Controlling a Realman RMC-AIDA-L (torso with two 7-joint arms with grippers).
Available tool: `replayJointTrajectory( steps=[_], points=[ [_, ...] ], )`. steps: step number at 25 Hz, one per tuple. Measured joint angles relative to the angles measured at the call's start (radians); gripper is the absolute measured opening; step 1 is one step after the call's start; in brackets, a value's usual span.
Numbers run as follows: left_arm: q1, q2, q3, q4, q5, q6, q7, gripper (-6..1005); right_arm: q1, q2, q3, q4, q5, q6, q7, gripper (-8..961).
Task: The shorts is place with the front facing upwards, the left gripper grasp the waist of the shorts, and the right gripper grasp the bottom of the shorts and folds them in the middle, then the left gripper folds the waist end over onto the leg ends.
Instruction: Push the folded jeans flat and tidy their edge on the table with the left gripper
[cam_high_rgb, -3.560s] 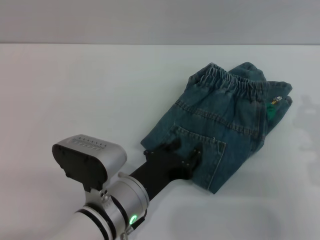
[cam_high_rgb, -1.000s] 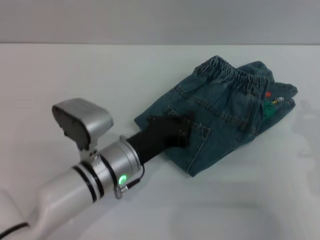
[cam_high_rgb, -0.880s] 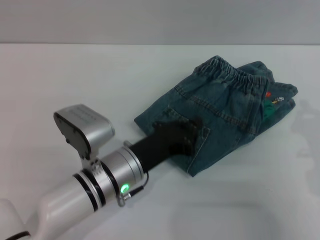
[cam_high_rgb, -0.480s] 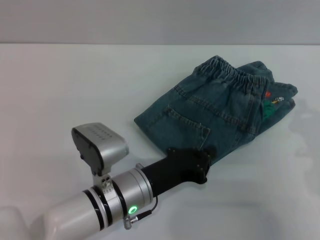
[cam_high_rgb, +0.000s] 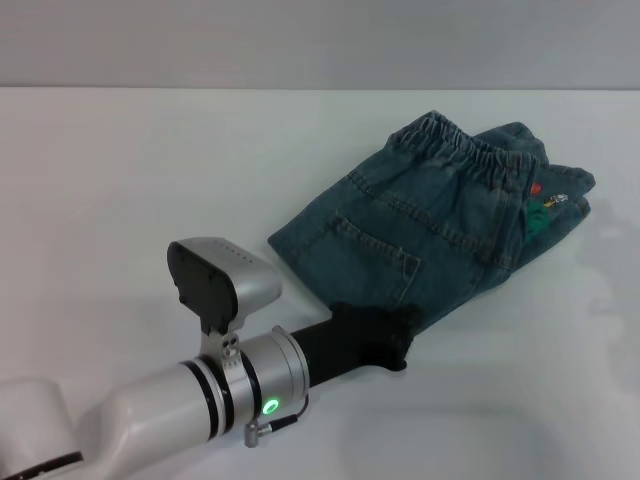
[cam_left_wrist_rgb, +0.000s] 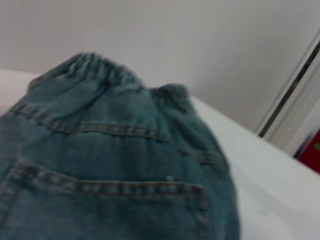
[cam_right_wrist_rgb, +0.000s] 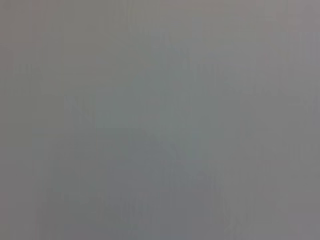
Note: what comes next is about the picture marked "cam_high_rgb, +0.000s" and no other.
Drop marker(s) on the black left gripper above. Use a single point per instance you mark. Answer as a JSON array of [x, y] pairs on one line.
[[360, 340]]

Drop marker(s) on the blue denim shorts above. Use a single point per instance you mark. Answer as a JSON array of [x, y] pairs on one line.
[[415, 225]]

